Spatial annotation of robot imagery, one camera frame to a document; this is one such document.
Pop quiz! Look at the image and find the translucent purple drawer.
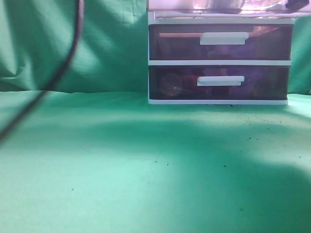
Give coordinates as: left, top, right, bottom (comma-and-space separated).
148, 66, 289, 100
149, 24, 293, 61
146, 0, 311, 14

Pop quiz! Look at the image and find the green cloth table cover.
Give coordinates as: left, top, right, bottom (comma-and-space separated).
0, 92, 311, 233

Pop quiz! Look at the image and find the green cloth backdrop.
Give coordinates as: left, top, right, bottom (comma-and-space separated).
0, 0, 311, 96

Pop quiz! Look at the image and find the white plastic drawer cabinet frame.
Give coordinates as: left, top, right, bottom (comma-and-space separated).
148, 12, 295, 105

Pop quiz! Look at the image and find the black cable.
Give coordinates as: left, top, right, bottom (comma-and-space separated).
0, 0, 85, 144

